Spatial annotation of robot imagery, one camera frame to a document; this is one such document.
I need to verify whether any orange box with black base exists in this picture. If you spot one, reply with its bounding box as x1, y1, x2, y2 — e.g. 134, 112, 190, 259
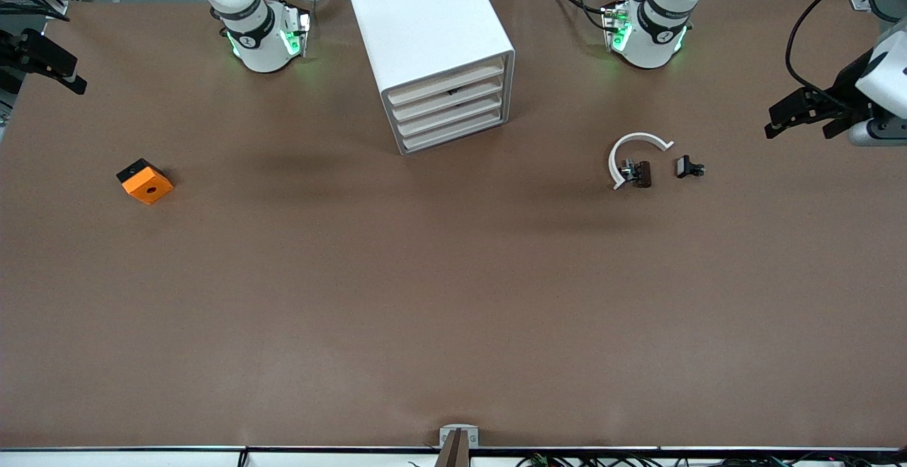
116, 158, 174, 206

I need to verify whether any brown electrical component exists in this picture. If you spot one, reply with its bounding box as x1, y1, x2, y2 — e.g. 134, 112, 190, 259
619, 159, 653, 190

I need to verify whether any brown table mat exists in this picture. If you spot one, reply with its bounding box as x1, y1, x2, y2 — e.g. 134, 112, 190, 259
0, 0, 907, 450

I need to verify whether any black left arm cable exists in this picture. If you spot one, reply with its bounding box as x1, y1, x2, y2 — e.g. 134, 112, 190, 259
785, 0, 907, 110

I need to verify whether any white curved plastic ring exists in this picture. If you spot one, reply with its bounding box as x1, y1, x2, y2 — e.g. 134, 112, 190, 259
607, 131, 675, 191

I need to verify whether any grey bracket with post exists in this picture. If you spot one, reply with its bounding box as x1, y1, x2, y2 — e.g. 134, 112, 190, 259
435, 423, 480, 467

